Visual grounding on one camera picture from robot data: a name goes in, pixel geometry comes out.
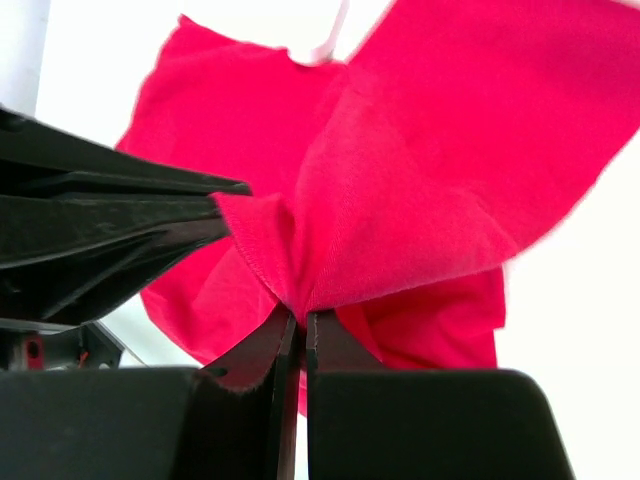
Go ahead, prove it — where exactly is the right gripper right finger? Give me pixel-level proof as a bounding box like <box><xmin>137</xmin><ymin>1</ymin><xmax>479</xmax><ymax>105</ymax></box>
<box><xmin>306</xmin><ymin>311</ymin><xmax>574</xmax><ymax>480</ymax></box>

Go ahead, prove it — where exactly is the red t-shirt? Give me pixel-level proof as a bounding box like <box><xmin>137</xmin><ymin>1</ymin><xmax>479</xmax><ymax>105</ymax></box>
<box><xmin>114</xmin><ymin>0</ymin><xmax>640</xmax><ymax>419</ymax></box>

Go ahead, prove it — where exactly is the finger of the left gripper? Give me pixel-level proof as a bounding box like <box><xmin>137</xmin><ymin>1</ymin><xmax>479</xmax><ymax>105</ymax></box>
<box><xmin>1</xmin><ymin>108</ymin><xmax>250</xmax><ymax>198</ymax></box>
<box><xmin>1</xmin><ymin>195</ymin><xmax>228</xmax><ymax>323</ymax></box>

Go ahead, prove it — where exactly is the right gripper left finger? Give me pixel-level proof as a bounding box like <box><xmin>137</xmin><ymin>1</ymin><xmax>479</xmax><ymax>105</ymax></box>
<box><xmin>1</xmin><ymin>309</ymin><xmax>298</xmax><ymax>479</ymax></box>

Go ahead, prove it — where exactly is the white clothes rack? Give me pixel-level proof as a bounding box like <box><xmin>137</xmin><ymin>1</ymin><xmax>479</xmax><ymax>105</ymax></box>
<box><xmin>288</xmin><ymin>1</ymin><xmax>350</xmax><ymax>67</ymax></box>

